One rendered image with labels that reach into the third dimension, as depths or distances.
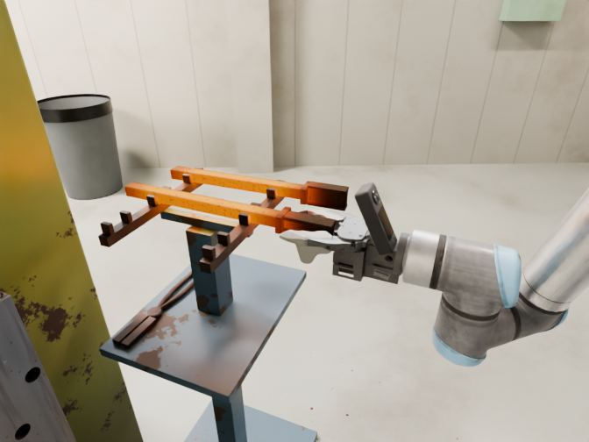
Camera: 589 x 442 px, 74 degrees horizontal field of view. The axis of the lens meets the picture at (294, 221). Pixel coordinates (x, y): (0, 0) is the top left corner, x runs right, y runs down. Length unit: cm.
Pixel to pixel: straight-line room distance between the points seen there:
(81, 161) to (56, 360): 221
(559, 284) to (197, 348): 65
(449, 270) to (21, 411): 70
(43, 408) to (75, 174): 251
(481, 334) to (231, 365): 45
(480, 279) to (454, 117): 314
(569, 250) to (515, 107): 329
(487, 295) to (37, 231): 84
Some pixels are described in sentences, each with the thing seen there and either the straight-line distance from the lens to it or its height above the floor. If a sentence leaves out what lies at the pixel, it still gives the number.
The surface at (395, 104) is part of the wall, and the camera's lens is 352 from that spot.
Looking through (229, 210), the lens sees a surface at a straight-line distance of 75.
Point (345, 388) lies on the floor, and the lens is 163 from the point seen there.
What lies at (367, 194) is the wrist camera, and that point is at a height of 102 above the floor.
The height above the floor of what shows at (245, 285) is 67.
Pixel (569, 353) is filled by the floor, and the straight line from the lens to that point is 208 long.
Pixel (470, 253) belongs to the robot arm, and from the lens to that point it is 64.
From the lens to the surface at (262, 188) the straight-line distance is 84.
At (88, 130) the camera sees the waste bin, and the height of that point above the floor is 52.
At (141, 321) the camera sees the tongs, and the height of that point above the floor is 69.
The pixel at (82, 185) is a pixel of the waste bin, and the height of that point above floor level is 12.
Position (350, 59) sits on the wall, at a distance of 338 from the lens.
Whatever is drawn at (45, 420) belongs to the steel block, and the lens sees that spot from 85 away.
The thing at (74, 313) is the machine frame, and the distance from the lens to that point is 108.
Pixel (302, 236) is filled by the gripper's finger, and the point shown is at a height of 94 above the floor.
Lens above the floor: 128
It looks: 29 degrees down
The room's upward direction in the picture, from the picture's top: straight up
